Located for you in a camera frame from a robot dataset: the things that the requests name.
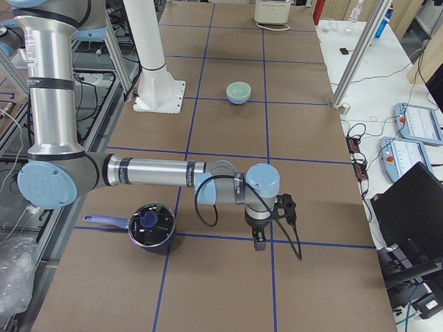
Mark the aluminium frame post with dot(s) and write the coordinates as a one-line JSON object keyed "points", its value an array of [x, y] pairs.
{"points": [[375, 18]]}

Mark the blue teach pendant far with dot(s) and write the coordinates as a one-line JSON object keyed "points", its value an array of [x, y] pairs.
{"points": [[418, 123]]}

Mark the blue water bottle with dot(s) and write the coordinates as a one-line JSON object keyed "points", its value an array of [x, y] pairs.
{"points": [[384, 21]]}

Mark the dark blue saucepan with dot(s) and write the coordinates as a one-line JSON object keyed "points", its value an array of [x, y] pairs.
{"points": [[152, 227]]}

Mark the black monitor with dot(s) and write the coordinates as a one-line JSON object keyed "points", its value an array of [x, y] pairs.
{"points": [[409, 214]]}

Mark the blue bowl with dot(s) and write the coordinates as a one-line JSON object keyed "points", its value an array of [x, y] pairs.
{"points": [[238, 100]]}

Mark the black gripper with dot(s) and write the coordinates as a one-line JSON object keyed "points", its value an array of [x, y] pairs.
{"points": [[257, 227]]}

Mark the chrome and white toaster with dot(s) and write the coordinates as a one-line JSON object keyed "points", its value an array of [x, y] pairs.
{"points": [[274, 12]]}

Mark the green bowl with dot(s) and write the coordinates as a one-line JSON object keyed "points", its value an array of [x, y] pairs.
{"points": [[238, 91]]}

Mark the clear plastic bag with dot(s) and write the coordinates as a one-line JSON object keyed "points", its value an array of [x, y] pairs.
{"points": [[17, 275]]}

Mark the blue teach pendant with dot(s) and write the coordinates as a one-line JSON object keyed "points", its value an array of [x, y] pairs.
{"points": [[418, 123], [398, 155]]}

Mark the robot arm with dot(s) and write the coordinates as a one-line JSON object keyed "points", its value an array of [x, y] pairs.
{"points": [[59, 170], [12, 37]]}

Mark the blue teach pendant near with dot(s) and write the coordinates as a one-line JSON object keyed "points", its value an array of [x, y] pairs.
{"points": [[398, 155]]}

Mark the aluminium frame rail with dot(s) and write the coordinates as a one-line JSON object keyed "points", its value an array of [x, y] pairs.
{"points": [[93, 93]]}

